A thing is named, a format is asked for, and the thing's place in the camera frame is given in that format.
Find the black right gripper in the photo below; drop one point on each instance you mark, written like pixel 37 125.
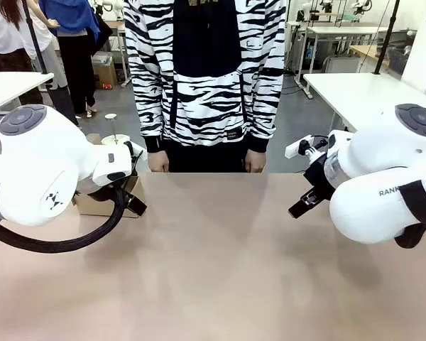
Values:
pixel 317 174

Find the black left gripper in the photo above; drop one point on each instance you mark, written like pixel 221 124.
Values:
pixel 103 192

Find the brown cardboard cup carrier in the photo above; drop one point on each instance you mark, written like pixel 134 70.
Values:
pixel 92 207

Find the person's right forearm zebra sleeve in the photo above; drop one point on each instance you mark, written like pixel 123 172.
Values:
pixel 147 106

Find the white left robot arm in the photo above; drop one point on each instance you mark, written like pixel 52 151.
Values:
pixel 39 156

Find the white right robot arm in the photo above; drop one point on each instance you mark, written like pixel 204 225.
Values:
pixel 387 170

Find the person's left forearm zebra sleeve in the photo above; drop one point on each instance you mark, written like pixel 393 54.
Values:
pixel 266 106

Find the person's right hand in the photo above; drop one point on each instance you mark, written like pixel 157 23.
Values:
pixel 159 162

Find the person's left hand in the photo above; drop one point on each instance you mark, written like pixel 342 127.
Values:
pixel 255 162

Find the long white side table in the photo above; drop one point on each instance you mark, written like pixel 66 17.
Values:
pixel 355 92

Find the cardboard box on floor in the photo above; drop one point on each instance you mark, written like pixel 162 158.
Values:
pixel 104 74

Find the person in zebra hoodie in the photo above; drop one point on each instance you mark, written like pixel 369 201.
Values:
pixel 206 71

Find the person in blue top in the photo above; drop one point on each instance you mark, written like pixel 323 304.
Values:
pixel 74 53

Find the thin black stand pole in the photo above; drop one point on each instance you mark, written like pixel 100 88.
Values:
pixel 46 64

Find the white side table with pole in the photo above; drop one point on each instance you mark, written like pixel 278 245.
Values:
pixel 7 89

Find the white background lab table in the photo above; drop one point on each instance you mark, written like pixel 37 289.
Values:
pixel 337 32

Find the black pole on long table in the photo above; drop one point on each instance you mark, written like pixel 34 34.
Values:
pixel 387 35

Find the person in white shirt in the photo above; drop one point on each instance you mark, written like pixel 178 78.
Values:
pixel 7 32

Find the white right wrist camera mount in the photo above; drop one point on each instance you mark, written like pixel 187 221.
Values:
pixel 298 147

